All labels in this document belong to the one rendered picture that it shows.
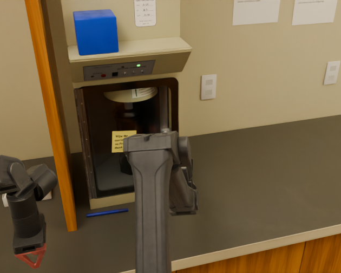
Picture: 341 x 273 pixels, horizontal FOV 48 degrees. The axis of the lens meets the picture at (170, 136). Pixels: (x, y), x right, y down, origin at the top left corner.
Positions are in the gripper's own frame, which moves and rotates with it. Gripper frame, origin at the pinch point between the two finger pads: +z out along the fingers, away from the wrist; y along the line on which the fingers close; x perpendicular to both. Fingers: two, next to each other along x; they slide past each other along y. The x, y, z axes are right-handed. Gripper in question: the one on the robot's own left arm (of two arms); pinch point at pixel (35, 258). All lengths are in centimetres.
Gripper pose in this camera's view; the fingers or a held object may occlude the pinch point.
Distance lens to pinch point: 101.9
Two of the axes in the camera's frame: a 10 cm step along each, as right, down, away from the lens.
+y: -2.7, -4.6, 8.5
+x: -9.6, 1.3, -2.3
